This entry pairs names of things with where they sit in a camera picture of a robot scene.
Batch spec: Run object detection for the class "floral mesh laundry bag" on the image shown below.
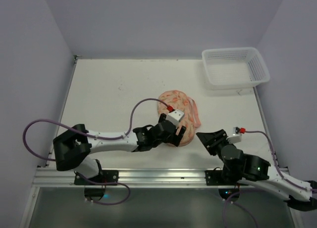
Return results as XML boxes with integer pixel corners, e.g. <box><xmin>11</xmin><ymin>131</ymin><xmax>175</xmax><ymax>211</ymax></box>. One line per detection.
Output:
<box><xmin>158</xmin><ymin>90</ymin><xmax>201</xmax><ymax>147</ymax></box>

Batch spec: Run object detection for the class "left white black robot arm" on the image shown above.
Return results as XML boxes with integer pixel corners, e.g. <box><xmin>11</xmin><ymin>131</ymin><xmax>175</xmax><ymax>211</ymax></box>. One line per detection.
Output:
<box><xmin>53</xmin><ymin>110</ymin><xmax>186</xmax><ymax>185</ymax></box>

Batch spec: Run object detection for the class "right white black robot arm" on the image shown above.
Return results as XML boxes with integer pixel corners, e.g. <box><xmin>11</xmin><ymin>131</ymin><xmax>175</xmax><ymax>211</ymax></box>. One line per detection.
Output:
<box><xmin>196</xmin><ymin>127</ymin><xmax>317</xmax><ymax>212</ymax></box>

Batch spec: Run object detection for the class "white plastic basket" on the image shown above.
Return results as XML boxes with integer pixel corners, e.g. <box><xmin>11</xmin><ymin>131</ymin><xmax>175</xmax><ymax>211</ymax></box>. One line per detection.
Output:
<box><xmin>202</xmin><ymin>47</ymin><xmax>270</xmax><ymax>90</ymax></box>

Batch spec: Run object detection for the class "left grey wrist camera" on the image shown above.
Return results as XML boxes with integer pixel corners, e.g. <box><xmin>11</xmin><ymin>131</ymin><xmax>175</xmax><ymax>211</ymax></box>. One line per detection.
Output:
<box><xmin>166</xmin><ymin>110</ymin><xmax>185</xmax><ymax>127</ymax></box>

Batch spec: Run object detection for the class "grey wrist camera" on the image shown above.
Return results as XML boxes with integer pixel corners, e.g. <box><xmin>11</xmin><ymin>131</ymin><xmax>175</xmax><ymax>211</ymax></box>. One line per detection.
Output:
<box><xmin>227</xmin><ymin>127</ymin><xmax>246</xmax><ymax>144</ymax></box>
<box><xmin>166</xmin><ymin>110</ymin><xmax>185</xmax><ymax>127</ymax></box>

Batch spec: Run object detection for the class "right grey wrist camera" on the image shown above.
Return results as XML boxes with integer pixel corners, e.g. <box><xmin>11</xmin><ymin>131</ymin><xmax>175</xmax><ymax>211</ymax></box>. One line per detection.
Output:
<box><xmin>227</xmin><ymin>127</ymin><xmax>246</xmax><ymax>144</ymax></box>

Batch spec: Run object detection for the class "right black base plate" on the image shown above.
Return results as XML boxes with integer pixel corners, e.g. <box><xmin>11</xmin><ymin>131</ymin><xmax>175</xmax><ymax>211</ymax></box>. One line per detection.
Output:
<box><xmin>205</xmin><ymin>167</ymin><xmax>247</xmax><ymax>186</ymax></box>

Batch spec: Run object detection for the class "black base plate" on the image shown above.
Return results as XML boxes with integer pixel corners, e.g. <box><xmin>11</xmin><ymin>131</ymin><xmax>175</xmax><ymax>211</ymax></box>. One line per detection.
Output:
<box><xmin>205</xmin><ymin>167</ymin><xmax>247</xmax><ymax>186</ymax></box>
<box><xmin>74</xmin><ymin>170</ymin><xmax>119</xmax><ymax>185</ymax></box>

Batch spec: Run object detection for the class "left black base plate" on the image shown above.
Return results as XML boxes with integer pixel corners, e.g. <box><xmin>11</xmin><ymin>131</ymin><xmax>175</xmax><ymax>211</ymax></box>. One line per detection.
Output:
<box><xmin>74</xmin><ymin>170</ymin><xmax>119</xmax><ymax>185</ymax></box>

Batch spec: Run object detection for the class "aluminium mounting rail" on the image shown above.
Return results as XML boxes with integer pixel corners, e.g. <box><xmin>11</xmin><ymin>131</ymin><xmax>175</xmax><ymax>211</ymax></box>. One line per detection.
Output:
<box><xmin>32</xmin><ymin>168</ymin><xmax>247</xmax><ymax>188</ymax></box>

